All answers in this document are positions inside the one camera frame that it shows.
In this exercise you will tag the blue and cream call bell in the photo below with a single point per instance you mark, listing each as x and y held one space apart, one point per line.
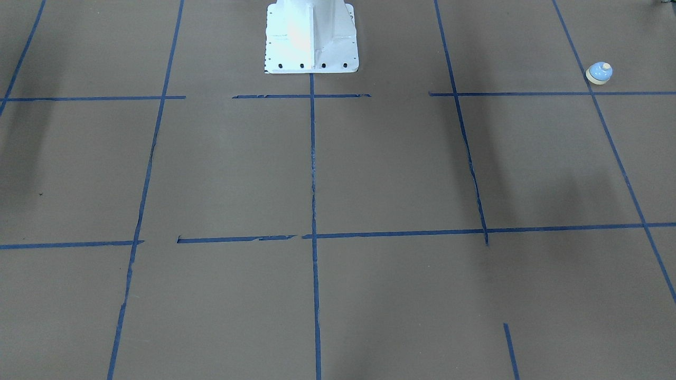
599 73

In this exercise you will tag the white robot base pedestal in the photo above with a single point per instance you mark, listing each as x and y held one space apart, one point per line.
308 37

